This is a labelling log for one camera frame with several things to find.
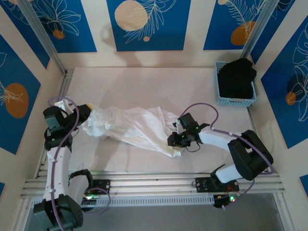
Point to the white t-shirt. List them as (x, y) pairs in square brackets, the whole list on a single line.
[(134, 125)]

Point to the light blue plastic basket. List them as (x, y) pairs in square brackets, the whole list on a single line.
[(231, 102)]

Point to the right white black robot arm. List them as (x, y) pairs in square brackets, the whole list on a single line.
[(250, 154)]

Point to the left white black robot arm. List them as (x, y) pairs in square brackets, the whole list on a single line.
[(57, 168)]

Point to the pale pink table cover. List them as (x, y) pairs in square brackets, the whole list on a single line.
[(144, 84)]

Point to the black garment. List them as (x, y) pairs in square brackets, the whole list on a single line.
[(237, 77)]

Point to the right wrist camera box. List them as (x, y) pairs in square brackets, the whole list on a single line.
[(175, 124)]

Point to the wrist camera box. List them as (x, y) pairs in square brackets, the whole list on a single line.
[(175, 124), (64, 104)]

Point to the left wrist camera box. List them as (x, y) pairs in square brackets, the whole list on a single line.
[(64, 104)]

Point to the aluminium side rail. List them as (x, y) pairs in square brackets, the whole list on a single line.
[(65, 84), (252, 118)]

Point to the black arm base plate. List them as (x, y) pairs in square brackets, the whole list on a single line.
[(203, 184), (104, 186)]

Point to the aluminium rail frame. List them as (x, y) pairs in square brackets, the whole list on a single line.
[(154, 185)]

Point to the blue floral wall panel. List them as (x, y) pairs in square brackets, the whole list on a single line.
[(276, 96), (14, 60), (79, 29), (168, 29), (216, 24)]

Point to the aluminium corner post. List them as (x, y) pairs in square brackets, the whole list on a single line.
[(41, 31), (255, 33)]

